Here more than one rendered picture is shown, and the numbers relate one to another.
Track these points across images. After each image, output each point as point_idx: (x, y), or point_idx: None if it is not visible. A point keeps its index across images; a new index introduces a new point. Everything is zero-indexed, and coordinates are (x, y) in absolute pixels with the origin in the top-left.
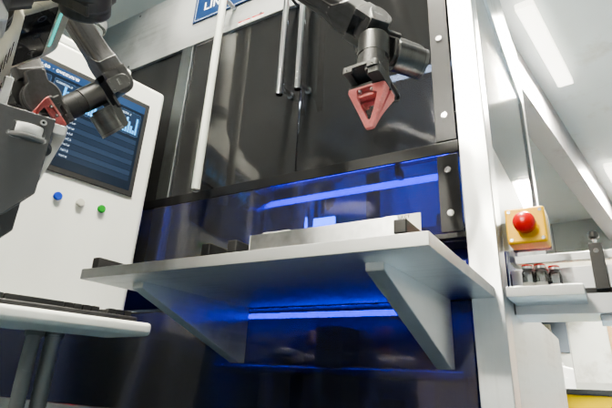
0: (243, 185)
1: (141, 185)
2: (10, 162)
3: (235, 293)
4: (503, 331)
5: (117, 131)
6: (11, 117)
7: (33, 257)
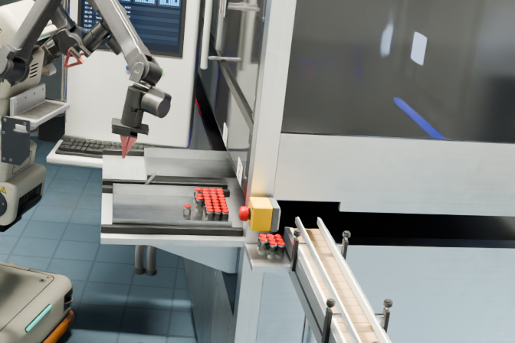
0: (225, 73)
1: (190, 45)
2: (18, 143)
3: None
4: (241, 267)
5: (163, 7)
6: (13, 123)
7: (122, 108)
